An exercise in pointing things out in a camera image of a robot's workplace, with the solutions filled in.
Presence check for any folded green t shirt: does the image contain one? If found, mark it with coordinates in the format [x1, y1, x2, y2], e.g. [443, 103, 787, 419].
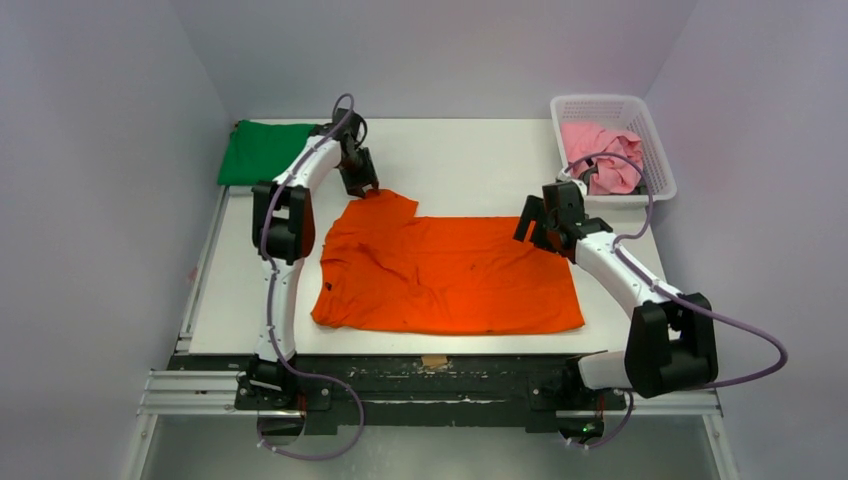
[217, 120, 316, 186]

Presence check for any pink t shirt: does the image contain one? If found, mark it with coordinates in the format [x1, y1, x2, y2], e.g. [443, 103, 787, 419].
[560, 122, 644, 195]

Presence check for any brown tape piece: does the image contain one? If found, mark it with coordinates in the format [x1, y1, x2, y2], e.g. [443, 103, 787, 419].
[421, 355, 450, 370]

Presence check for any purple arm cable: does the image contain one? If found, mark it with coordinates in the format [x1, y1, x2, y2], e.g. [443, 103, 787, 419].
[254, 92, 367, 464]
[559, 152, 790, 452]

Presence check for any aluminium front frame rail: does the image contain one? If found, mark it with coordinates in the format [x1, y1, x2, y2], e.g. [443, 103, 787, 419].
[136, 371, 722, 417]

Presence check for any orange t shirt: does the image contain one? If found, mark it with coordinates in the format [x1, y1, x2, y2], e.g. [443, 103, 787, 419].
[311, 189, 585, 336]

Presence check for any dark grey shirt in basket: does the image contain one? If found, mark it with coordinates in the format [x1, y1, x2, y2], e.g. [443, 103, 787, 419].
[575, 164, 598, 195]

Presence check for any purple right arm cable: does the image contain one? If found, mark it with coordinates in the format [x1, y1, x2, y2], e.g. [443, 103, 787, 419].
[559, 152, 790, 452]

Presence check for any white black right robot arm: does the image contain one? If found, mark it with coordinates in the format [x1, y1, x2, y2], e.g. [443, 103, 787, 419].
[513, 181, 719, 407]

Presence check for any white plastic laundry basket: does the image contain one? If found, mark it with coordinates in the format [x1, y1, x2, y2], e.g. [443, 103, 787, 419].
[550, 94, 677, 209]

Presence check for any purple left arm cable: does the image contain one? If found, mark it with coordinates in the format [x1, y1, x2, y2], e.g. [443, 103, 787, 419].
[254, 92, 367, 464]

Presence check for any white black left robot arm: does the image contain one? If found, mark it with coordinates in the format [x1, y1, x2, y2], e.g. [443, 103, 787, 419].
[245, 107, 379, 409]

